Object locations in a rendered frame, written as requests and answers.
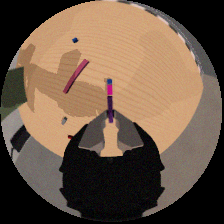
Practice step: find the purple rod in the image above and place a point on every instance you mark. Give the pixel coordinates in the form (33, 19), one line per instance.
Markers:
(110, 108)

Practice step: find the pink rod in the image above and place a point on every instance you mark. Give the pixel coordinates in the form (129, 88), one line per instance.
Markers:
(75, 75)

